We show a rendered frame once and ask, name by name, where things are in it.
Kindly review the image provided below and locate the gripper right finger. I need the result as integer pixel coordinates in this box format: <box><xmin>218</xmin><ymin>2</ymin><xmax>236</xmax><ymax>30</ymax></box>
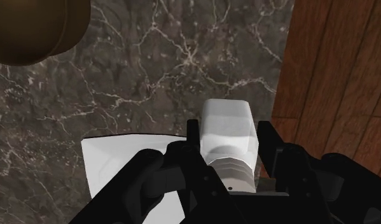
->
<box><xmin>257</xmin><ymin>120</ymin><xmax>381</xmax><ymax>224</ymax></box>

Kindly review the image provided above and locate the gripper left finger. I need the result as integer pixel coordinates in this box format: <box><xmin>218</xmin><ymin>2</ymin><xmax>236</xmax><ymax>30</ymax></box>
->
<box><xmin>68</xmin><ymin>118</ymin><xmax>230</xmax><ymax>224</ymax></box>

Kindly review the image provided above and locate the white square bottle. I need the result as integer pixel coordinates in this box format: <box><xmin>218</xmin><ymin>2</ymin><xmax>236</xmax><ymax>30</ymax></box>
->
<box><xmin>199</xmin><ymin>98</ymin><xmax>260</xmax><ymax>193</ymax></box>

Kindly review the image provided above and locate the white flat angular object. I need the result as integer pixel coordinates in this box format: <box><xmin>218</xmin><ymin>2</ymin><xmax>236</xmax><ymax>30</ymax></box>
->
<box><xmin>81</xmin><ymin>133</ymin><xmax>191</xmax><ymax>224</ymax></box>

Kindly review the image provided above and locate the dark bronze round vessel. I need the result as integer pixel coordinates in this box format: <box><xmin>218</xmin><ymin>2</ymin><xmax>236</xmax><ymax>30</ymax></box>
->
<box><xmin>0</xmin><ymin>0</ymin><xmax>92</xmax><ymax>67</ymax></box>

